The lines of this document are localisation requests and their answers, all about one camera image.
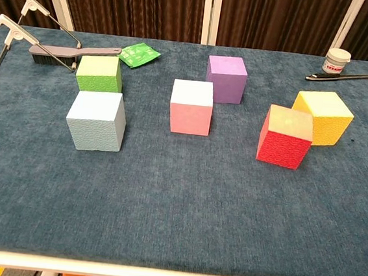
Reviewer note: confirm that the purple cube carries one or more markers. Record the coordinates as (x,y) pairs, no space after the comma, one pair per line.
(225,80)

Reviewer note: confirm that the light blue cube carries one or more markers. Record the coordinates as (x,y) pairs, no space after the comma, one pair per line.
(94,123)

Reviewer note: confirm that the red cube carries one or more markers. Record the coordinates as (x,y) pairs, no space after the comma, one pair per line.
(281,147)

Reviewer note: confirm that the green cube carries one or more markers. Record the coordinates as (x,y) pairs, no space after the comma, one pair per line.
(99,74)

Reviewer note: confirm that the yellow cube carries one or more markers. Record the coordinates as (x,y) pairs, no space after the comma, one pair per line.
(329,122)

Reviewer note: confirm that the pink cube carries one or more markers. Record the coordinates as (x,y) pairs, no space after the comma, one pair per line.
(189,112)

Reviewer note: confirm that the blue velvet table cloth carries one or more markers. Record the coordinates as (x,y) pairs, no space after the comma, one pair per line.
(178,193)

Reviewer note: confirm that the green sachet packet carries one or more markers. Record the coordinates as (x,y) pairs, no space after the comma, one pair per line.
(138,55)

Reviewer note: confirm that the grey cleaning brush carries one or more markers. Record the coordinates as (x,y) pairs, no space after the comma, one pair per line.
(58,51)

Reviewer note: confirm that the white medicine jar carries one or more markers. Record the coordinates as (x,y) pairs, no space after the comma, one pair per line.
(336,61)

